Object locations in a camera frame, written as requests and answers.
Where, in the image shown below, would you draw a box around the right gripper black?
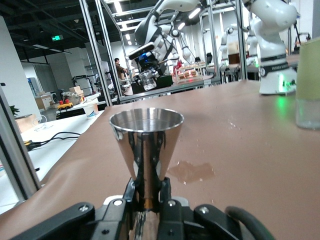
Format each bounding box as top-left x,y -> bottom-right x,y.
134,51 -> 165,85

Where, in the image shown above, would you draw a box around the person in brown jacket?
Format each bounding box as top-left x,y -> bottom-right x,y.
114,57 -> 129,87

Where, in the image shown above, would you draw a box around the cardboard box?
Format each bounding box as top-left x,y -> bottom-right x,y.
68,85 -> 85,98
14,114 -> 39,134

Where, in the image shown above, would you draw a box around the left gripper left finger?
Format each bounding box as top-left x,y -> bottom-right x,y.
82,177 -> 138,240

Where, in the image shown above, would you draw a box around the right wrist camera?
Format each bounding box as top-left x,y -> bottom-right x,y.
128,41 -> 156,61

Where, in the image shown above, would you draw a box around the steel jigger measuring cup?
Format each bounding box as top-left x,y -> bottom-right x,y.
108,107 -> 185,240

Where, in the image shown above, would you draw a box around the green frosted bottle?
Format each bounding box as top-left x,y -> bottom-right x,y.
295,36 -> 320,130

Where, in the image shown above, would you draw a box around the ceiling light strip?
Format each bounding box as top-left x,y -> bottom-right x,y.
187,7 -> 202,20
112,0 -> 124,16

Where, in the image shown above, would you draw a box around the metal pole with bracket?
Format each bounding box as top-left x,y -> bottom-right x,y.
0,84 -> 42,202

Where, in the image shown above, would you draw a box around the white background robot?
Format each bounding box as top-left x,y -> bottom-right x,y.
219,24 -> 238,69

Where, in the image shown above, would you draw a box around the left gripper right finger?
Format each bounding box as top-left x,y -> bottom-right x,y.
158,176 -> 201,240

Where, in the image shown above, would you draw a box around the brown table mat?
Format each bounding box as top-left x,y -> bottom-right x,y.
0,79 -> 320,240

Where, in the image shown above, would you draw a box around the white paper cup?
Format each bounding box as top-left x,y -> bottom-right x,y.
83,103 -> 100,120

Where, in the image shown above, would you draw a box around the tray of colourful items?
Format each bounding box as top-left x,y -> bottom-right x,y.
174,63 -> 204,81

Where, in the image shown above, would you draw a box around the yellow box red buttons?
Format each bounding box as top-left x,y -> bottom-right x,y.
57,98 -> 75,111

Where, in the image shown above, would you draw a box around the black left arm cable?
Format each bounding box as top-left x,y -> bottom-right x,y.
224,205 -> 276,240

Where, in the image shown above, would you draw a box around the black box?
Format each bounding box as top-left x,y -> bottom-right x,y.
131,74 -> 174,95

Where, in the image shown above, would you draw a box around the black cable with plug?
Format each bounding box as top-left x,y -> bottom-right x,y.
23,131 -> 81,152

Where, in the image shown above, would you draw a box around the green potted plant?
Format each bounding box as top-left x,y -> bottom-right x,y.
9,104 -> 21,117

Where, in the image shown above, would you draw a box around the aluminium cell frame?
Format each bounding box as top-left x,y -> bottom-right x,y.
79,0 -> 249,108

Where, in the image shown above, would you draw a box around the spilled liquid puddle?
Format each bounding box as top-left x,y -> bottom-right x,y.
167,160 -> 216,185

